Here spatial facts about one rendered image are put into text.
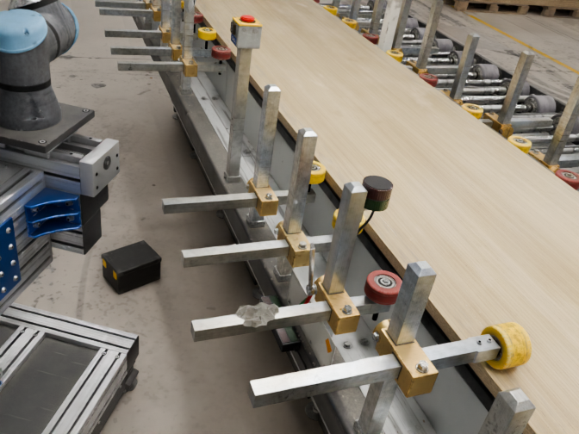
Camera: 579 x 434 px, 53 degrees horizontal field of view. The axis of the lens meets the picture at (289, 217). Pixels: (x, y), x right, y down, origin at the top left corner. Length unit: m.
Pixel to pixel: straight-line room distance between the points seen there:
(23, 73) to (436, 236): 1.02
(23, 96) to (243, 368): 1.29
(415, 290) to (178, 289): 1.71
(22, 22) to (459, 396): 1.21
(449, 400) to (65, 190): 0.99
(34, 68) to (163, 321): 1.29
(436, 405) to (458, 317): 0.23
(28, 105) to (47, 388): 0.89
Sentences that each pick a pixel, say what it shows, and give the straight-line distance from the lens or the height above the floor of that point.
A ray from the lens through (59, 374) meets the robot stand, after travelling 1.98.
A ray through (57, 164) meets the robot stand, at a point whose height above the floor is 0.97.
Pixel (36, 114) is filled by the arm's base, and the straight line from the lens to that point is 1.45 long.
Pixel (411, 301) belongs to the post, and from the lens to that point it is 0.98.
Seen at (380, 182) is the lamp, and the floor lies 1.13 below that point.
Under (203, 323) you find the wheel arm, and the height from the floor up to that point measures 0.86.
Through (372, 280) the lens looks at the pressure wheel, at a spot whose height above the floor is 0.91.
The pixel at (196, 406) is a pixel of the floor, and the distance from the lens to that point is 2.13.
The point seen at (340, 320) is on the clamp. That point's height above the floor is 0.86.
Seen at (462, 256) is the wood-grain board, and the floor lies 0.90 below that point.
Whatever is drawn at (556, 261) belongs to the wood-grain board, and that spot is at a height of 0.90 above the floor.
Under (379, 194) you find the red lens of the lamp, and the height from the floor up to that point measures 1.12.
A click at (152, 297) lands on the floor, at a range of 2.52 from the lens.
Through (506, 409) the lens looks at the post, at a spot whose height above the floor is 1.09.
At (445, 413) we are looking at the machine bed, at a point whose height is 0.68.
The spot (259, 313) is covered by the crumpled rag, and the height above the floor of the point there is 0.87.
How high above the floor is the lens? 1.67
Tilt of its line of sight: 33 degrees down
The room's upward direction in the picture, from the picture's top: 9 degrees clockwise
